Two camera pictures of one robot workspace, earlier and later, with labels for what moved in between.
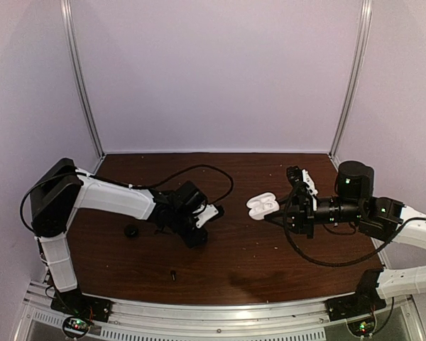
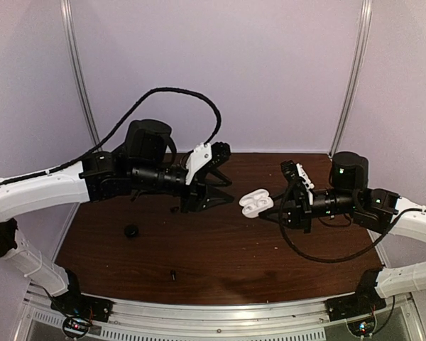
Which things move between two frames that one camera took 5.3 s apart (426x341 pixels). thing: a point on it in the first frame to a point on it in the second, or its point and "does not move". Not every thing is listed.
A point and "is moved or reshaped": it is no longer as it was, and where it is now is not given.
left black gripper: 195,240 to 196,199
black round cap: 130,231 does not move
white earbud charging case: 262,205 is moved or reshaped
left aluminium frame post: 67,20 does not move
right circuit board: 362,328 does not move
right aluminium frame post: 366,17 does not move
